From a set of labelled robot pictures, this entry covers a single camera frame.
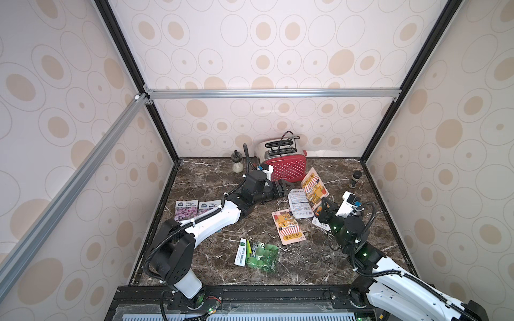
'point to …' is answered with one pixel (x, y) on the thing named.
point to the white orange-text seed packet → (288, 227)
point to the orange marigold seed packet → (314, 188)
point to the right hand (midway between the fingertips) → (329, 198)
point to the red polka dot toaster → (286, 155)
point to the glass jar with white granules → (237, 162)
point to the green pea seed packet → (258, 255)
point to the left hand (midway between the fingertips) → (296, 188)
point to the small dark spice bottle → (356, 176)
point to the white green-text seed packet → (300, 204)
